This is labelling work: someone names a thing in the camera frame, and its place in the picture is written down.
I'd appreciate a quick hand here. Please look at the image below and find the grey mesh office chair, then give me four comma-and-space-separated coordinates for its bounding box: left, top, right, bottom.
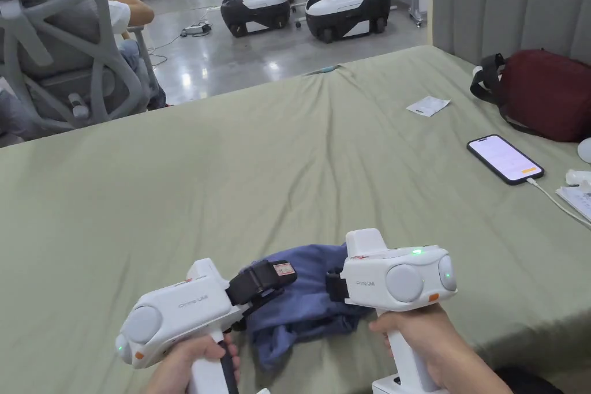
0, 0, 157, 137

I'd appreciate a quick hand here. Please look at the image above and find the white paper booklet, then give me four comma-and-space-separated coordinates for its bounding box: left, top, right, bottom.
555, 184, 591, 223

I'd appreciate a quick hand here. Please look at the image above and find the dark red bag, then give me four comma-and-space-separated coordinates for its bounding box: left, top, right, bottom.
469, 48, 591, 144

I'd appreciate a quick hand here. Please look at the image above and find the bed with pale green sheet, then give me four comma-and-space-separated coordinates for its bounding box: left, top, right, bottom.
0, 45, 591, 394

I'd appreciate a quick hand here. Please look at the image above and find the person's right hand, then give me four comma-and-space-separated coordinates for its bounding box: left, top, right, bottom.
369, 303, 491, 394

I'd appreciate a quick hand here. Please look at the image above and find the person's right forearm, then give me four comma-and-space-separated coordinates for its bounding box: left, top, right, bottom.
461, 358, 514, 394

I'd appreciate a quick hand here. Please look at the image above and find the dark blue shirt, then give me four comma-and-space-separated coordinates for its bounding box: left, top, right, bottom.
240, 243, 376, 370

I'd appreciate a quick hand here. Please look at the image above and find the small white paper packet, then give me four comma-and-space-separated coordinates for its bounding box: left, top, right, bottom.
406, 95, 451, 117

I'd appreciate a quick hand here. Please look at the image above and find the black smartphone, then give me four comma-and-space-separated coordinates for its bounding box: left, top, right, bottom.
466, 135, 545, 186

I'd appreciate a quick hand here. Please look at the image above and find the white power strip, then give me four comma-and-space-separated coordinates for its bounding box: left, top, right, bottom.
179, 22, 214, 37

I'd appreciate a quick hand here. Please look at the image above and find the person's left hand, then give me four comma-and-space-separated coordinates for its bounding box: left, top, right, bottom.
144, 333, 241, 394

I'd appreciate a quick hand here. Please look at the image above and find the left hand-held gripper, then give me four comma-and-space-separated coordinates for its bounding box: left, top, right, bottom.
114, 257, 298, 394

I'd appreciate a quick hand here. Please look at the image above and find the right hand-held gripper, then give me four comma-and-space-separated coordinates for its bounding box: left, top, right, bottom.
325, 227, 459, 394

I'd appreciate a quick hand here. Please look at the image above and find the white charging cable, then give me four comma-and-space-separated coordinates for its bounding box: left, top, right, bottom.
525, 177, 591, 231

